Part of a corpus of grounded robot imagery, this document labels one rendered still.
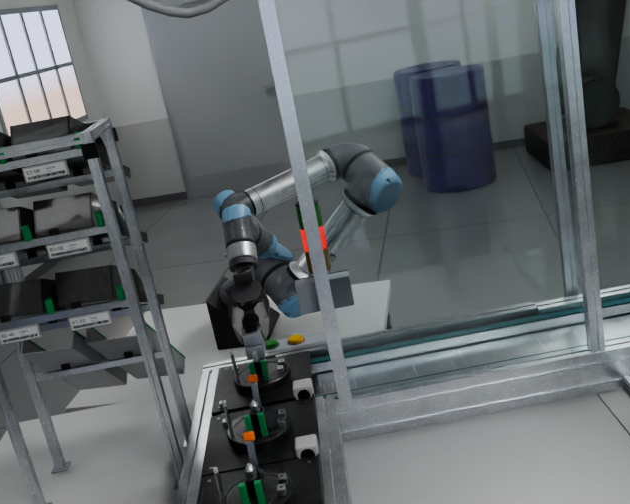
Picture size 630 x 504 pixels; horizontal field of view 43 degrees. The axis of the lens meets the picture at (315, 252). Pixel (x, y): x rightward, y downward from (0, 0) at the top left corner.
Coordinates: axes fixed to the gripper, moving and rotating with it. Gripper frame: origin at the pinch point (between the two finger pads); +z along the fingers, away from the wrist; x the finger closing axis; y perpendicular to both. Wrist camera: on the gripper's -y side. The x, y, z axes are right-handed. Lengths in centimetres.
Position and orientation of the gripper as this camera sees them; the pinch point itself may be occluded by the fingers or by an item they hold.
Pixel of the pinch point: (252, 335)
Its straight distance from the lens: 192.7
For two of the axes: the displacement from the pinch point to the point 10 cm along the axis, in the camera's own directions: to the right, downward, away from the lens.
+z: 1.7, 9.0, -4.0
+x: -9.8, 1.9, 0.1
